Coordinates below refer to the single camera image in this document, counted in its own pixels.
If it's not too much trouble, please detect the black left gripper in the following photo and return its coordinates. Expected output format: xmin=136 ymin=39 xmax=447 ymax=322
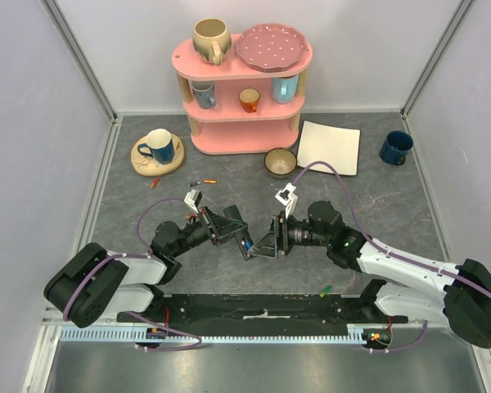
xmin=171 ymin=205 xmax=248 ymax=257

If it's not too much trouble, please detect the black remote control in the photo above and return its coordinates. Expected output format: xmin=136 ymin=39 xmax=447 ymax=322
xmin=223 ymin=205 xmax=255 ymax=260

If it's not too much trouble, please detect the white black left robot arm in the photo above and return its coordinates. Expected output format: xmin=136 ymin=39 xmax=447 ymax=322
xmin=43 ymin=206 xmax=248 ymax=328

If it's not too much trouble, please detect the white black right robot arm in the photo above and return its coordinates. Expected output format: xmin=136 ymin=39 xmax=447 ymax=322
xmin=243 ymin=201 xmax=491 ymax=349

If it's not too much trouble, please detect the green yellow battery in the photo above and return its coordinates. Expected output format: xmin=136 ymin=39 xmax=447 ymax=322
xmin=319 ymin=286 xmax=332 ymax=297

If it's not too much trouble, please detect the brown ceramic bowl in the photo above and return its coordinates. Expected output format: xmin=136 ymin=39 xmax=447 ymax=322
xmin=264 ymin=147 xmax=297 ymax=178

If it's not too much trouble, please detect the red battery near plate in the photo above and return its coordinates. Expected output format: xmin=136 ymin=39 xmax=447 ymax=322
xmin=150 ymin=178 xmax=160 ymax=188

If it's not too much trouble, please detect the pink three-tier shelf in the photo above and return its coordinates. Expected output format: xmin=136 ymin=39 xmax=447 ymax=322
xmin=172 ymin=34 xmax=313 ymax=155

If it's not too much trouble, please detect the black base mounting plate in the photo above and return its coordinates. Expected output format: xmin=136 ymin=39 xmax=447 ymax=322
xmin=142 ymin=292 xmax=410 ymax=327

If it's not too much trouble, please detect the round beige patterned plate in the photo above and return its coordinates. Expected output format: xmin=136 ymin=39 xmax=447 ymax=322
xmin=130 ymin=134 xmax=185 ymax=177

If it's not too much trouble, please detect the teal mug cream inside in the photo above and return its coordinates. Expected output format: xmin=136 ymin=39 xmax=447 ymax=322
xmin=137 ymin=129 xmax=174 ymax=165

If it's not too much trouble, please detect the white square plate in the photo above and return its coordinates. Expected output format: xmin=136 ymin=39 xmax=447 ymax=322
xmin=297 ymin=120 xmax=361 ymax=176

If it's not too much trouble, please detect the small orange cup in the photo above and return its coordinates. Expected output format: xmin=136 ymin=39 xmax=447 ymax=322
xmin=238 ymin=88 xmax=260 ymax=113

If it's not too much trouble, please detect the grey blue mug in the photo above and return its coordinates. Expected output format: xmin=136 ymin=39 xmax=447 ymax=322
xmin=191 ymin=81 xmax=216 ymax=110

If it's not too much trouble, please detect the light blue mug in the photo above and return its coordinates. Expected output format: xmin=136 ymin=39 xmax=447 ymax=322
xmin=272 ymin=75 xmax=299 ymax=104

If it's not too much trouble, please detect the dark blue mug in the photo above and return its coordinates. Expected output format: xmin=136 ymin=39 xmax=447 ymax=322
xmin=379 ymin=130 xmax=414 ymax=166

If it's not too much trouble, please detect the pink polka dot plate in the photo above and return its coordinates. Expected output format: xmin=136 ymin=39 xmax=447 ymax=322
xmin=236 ymin=23 xmax=309 ymax=73

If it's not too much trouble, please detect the beige ceramic mug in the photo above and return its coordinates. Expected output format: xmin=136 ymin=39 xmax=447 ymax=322
xmin=192 ymin=18 xmax=232 ymax=66

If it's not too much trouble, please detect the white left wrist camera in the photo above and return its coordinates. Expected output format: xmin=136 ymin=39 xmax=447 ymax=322
xmin=184 ymin=189 xmax=202 ymax=215

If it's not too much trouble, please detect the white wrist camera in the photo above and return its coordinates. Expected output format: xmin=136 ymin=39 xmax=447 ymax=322
xmin=275 ymin=183 xmax=298 ymax=219
xmin=184 ymin=189 xmax=202 ymax=215

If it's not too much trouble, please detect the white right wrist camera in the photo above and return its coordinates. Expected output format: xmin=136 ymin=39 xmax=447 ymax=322
xmin=275 ymin=183 xmax=298 ymax=219

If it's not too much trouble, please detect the white slotted cable duct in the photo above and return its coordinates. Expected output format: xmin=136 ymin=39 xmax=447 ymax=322
xmin=59 ymin=326 xmax=367 ymax=345

